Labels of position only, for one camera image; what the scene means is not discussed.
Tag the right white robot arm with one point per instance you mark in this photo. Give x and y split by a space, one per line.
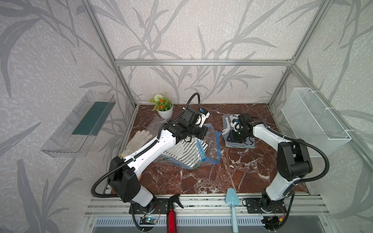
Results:
293 159

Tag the clear plastic wall shelf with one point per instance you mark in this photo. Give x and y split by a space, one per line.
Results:
77 133

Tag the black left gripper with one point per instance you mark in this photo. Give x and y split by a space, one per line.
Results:
204 130

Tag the red spray bottle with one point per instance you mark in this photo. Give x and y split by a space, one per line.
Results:
171 214

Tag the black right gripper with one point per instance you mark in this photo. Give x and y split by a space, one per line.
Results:
232 138

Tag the light blue garden trowel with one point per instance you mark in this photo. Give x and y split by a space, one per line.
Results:
232 200

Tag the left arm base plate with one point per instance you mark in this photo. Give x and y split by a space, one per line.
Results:
156 206

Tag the white pot with plant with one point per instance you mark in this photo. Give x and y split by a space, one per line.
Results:
163 105

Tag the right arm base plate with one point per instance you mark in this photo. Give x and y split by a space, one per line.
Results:
264 206

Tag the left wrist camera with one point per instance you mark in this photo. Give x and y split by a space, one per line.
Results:
203 116

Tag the clear vacuum bag blue zipper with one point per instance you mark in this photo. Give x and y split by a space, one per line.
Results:
213 153

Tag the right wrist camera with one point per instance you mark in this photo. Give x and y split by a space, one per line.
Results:
236 125

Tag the white work glove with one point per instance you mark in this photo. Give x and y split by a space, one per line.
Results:
139 140

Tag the aluminium cage frame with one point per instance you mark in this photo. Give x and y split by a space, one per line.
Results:
259 52

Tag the black striped garment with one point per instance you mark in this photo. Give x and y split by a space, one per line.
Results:
187 155

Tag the white wire wall basket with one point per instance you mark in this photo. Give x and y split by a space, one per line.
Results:
312 121

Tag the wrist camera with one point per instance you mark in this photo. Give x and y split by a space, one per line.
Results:
236 125
203 116

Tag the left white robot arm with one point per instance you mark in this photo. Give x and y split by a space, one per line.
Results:
124 173

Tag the blue striped tank top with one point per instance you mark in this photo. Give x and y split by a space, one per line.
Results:
227 120

